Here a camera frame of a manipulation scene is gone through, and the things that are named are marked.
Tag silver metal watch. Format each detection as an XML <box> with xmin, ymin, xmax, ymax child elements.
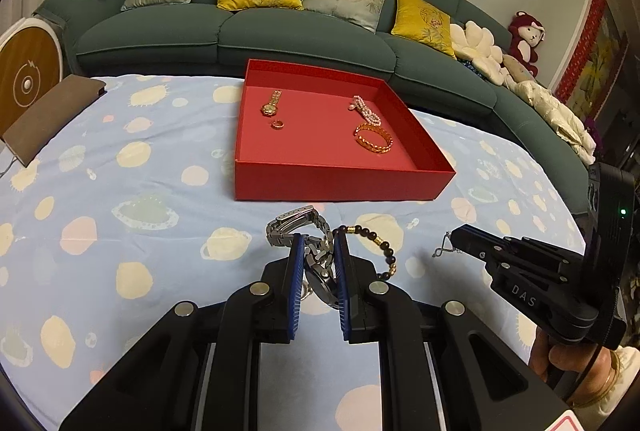
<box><xmin>266</xmin><ymin>204</ymin><xmax>340</xmax><ymax>310</ymax></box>

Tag dark bead bracelet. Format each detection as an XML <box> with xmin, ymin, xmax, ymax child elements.
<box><xmin>335</xmin><ymin>224</ymin><xmax>399</xmax><ymax>283</ymax></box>

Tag gold chain bangle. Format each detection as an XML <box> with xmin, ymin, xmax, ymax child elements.
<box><xmin>354</xmin><ymin>123</ymin><xmax>394</xmax><ymax>154</ymax></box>

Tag red jewelry tray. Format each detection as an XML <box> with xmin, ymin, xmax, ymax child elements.
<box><xmin>234</xmin><ymin>59</ymin><xmax>456</xmax><ymax>202</ymax></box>

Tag right hand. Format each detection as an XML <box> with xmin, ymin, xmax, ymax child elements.
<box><xmin>528</xmin><ymin>327</ymin><xmax>597</xmax><ymax>381</ymax></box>

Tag gold wrist bangle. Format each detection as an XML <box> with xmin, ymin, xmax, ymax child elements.
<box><xmin>570</xmin><ymin>349</ymin><xmax>618</xmax><ymax>407</ymax></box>

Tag cream satin blanket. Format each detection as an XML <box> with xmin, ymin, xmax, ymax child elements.
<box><xmin>502</xmin><ymin>54</ymin><xmax>597</xmax><ymax>166</ymax></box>

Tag blue planet-print tablecloth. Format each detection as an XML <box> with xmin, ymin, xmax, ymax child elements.
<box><xmin>1</xmin><ymin>76</ymin><xmax>584</xmax><ymax>430</ymax></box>

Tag gold wrist watch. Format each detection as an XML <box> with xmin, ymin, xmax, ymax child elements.
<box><xmin>260</xmin><ymin>90</ymin><xmax>282</xmax><ymax>118</ymax></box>

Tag white flower cushion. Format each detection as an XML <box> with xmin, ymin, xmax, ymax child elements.
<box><xmin>450</xmin><ymin>20</ymin><xmax>508</xmax><ymax>85</ymax></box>

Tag red monkey plush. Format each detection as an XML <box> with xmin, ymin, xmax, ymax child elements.
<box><xmin>508</xmin><ymin>10</ymin><xmax>546</xmax><ymax>78</ymax></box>

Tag yellow cushion right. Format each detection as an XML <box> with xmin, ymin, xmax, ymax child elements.
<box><xmin>390</xmin><ymin>0</ymin><xmax>456</xmax><ymax>58</ymax></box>

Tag dark green sofa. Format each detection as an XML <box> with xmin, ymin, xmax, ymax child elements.
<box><xmin>37</xmin><ymin>0</ymin><xmax>588</xmax><ymax>217</ymax></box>

